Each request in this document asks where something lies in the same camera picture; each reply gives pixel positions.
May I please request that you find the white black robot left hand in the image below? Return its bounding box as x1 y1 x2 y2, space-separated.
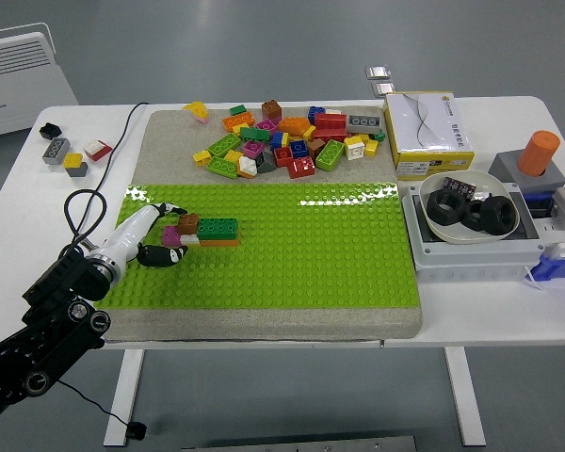
91 202 190 273

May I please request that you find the grey junction box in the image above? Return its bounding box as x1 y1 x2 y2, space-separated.
401 181 546 283

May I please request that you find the black cable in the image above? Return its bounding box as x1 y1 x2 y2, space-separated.
63 102 151 253

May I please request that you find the small black plug on wire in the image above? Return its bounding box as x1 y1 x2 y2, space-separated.
58 379 148 443

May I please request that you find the white and red toy brick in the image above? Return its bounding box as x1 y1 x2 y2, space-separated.
83 138 114 163

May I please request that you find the orange rounded toy brick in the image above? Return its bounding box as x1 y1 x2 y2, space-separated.
277 116 312 137

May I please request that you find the yellow and grey toy brick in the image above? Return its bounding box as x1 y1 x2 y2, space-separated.
62 153 89 179

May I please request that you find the light green toy brick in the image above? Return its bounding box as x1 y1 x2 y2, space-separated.
315 139 345 172
206 133 243 158
205 156 240 180

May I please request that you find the white panel heater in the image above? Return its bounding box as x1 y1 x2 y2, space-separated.
0 30 80 140

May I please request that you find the white and yellow toy brick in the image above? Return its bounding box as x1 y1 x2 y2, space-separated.
343 136 366 162

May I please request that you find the dark green long toy brick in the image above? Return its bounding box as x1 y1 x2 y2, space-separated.
196 218 240 241

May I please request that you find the grey-brown foam mat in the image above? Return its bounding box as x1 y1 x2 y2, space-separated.
98 108 425 343

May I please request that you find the blue and black rail block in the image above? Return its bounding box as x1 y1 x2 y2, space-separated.
520 189 556 220

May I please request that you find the grey long toy brick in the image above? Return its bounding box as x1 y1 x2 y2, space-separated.
347 114 382 135

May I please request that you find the green studded baseplate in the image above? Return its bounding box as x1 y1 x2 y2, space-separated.
96 182 422 311

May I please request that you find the white bowl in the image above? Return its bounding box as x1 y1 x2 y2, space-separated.
417 169 521 246

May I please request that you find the large black hex nut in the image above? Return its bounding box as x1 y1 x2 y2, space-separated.
478 195 517 235
426 189 470 230

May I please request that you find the white and orange toy brick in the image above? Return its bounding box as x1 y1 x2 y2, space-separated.
237 154 260 179

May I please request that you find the yellow and white cardboard box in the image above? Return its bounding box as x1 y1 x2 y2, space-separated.
381 90 476 183

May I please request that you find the brown square toy brick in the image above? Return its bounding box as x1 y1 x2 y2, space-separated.
176 212 202 236

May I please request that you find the grey sloped toy brick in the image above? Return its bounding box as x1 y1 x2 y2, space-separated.
255 151 278 174

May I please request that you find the white table leg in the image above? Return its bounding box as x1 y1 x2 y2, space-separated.
103 348 145 447
443 347 487 447

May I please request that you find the grey block with hole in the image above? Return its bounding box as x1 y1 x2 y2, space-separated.
488 150 565 194

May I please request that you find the white cable tie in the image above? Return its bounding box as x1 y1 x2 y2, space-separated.
522 266 548 294

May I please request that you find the small black hex nut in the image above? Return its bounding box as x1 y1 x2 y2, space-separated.
460 200 489 233

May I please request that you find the red long toy brick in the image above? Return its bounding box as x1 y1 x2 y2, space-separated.
314 112 348 132
313 127 348 143

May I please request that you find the blue plastic block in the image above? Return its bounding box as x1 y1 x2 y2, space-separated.
536 243 565 283

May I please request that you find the orange cylinder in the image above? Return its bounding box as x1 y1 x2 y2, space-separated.
517 130 561 178

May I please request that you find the purple circuit board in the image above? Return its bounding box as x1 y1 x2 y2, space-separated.
440 174 477 200

